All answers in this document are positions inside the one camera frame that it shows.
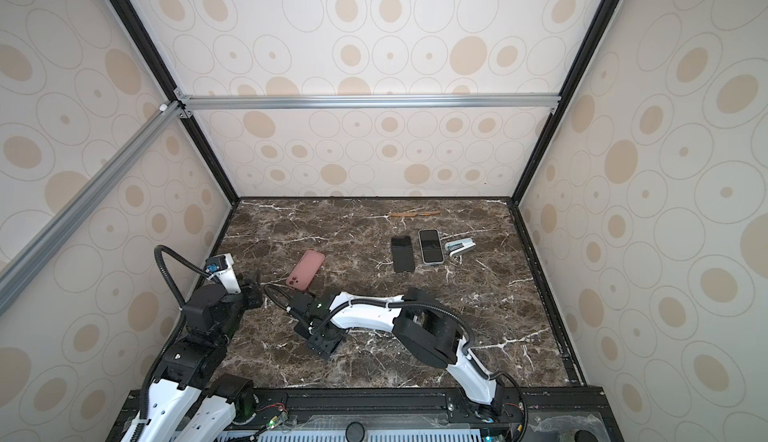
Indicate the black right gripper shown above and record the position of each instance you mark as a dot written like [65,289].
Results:
[317,347]

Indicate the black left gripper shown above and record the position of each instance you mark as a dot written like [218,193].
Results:
[251,287]

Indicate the black phone case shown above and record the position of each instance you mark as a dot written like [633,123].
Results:
[403,271]

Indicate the blue smartphone black screen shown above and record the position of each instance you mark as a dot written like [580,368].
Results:
[431,246]

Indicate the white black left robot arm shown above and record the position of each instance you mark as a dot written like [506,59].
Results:
[180,400]

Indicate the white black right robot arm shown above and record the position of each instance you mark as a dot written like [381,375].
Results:
[432,333]

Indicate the pink phone case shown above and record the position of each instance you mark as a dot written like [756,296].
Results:
[305,270]

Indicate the light blue white stapler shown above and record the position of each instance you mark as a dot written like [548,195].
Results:
[459,247]

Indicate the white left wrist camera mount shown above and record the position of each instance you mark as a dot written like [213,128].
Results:
[220,268]

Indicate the silver aluminium rail back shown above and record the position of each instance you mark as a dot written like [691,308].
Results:
[386,102]

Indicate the silver aluminium rail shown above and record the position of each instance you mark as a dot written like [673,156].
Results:
[386,102]
[28,263]

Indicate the silver aluminium rail left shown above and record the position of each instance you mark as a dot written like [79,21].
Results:
[28,263]

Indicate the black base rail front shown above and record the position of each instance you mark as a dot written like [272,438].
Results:
[413,414]

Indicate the black corner frame post left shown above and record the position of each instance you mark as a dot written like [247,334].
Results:
[150,54]

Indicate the black corner frame post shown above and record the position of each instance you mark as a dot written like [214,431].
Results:
[584,55]
[150,54]

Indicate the black corner frame post right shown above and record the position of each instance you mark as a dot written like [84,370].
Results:
[584,55]

